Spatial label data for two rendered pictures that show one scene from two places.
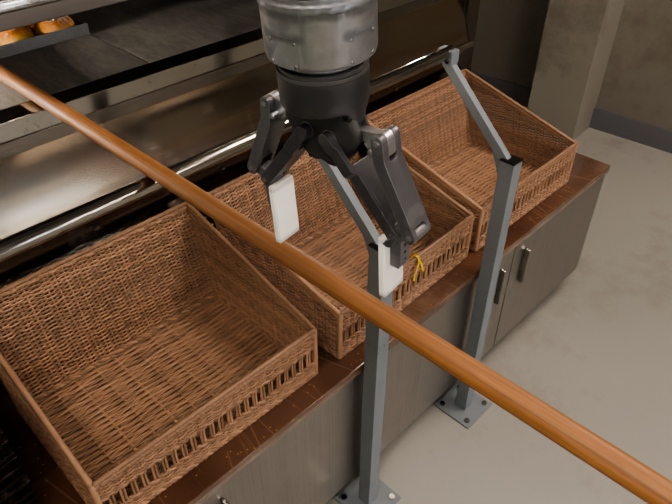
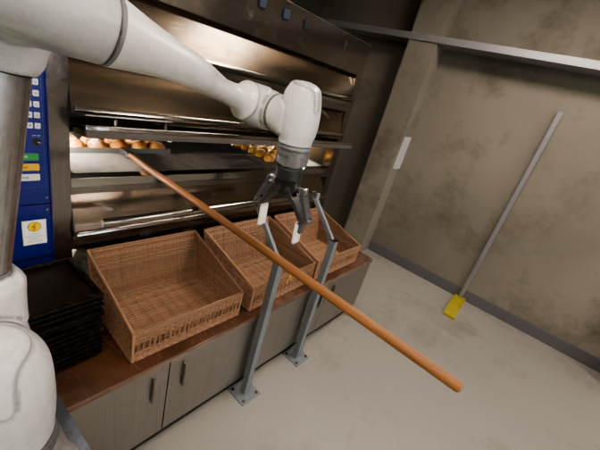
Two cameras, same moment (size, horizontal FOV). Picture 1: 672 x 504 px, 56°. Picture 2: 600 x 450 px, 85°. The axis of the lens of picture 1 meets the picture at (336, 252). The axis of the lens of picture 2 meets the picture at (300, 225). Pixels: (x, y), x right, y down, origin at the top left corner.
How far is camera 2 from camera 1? 42 cm
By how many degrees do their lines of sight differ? 17
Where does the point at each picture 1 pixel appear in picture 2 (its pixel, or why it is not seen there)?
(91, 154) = (162, 199)
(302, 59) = (287, 162)
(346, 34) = (301, 158)
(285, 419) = (220, 330)
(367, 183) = (295, 204)
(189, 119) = (205, 195)
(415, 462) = (269, 378)
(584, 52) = (368, 215)
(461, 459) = (291, 379)
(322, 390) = (239, 321)
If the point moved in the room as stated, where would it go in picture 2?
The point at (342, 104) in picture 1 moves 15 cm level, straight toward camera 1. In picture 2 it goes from (294, 178) to (296, 196)
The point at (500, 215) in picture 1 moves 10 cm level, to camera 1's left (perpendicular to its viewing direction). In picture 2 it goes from (326, 262) to (311, 260)
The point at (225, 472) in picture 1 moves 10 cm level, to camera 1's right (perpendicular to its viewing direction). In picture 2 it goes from (190, 347) to (212, 351)
